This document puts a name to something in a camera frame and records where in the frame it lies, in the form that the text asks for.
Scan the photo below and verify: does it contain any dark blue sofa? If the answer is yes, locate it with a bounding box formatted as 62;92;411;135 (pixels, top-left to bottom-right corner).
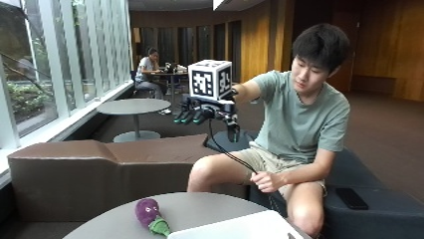
202;128;424;239

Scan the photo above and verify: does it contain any brown leather bench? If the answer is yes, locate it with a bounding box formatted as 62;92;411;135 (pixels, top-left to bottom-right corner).
7;133;249;223

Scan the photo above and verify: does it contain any white cube with black markers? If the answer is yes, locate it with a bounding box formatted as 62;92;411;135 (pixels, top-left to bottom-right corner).
187;59;234;105

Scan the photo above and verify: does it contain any black glove cable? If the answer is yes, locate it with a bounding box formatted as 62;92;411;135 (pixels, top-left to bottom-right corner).
207;118;284;215

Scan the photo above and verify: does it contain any the person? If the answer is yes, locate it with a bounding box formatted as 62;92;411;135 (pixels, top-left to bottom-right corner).
186;23;352;239

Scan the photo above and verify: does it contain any black phone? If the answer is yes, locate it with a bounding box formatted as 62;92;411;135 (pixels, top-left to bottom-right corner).
334;187;371;211

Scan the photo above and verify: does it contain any purple eggplant plush toy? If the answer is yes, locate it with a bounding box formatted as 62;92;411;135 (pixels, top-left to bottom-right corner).
134;197;173;238

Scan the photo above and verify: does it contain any round grey pedestal table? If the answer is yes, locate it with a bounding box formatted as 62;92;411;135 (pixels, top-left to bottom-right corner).
96;98;173;144

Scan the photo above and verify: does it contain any dark table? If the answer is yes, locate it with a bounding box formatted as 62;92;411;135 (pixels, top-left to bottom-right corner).
149;70;190;105

